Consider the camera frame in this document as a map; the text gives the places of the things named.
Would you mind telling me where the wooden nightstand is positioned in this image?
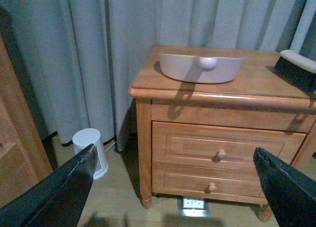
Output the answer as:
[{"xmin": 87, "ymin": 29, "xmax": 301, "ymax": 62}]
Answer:
[{"xmin": 129, "ymin": 46, "xmax": 316, "ymax": 222}]

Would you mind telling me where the lower drawer wooden knob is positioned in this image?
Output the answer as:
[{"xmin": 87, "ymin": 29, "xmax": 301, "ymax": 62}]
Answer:
[{"xmin": 205, "ymin": 183, "xmax": 218, "ymax": 193}]

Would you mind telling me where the drawer wooden knob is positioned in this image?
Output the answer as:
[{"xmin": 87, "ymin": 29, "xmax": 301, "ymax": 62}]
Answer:
[
  {"xmin": 212, "ymin": 149, "xmax": 227, "ymax": 162},
  {"xmin": 205, "ymin": 183, "xmax": 218, "ymax": 193}
]

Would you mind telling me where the wooden cabinet at left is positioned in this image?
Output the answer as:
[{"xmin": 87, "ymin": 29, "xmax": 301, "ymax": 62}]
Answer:
[{"xmin": 0, "ymin": 42, "xmax": 52, "ymax": 206}]

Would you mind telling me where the floor power socket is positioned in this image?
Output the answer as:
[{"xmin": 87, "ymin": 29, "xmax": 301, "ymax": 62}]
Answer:
[{"xmin": 177, "ymin": 196, "xmax": 211, "ymax": 218}]

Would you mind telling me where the upper drawer wooden knob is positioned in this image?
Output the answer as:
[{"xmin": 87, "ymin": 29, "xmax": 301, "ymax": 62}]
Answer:
[{"xmin": 212, "ymin": 149, "xmax": 227, "ymax": 162}]

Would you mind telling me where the white small fan heater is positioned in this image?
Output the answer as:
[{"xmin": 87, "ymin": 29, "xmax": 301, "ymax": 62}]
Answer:
[{"xmin": 72, "ymin": 128, "xmax": 109, "ymax": 180}]

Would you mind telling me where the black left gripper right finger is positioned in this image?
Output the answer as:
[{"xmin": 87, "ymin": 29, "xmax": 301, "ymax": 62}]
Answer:
[{"xmin": 253, "ymin": 147, "xmax": 316, "ymax": 227}]

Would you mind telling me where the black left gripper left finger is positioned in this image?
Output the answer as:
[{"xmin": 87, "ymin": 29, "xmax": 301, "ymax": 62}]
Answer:
[{"xmin": 0, "ymin": 144, "xmax": 97, "ymax": 227}]

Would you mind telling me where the grey curtain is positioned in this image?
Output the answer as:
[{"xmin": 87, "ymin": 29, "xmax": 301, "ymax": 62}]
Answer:
[{"xmin": 0, "ymin": 0, "xmax": 316, "ymax": 149}]

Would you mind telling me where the beige plastic dustpan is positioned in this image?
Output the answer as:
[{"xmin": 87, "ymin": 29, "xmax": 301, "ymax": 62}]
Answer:
[{"xmin": 159, "ymin": 53, "xmax": 243, "ymax": 84}]

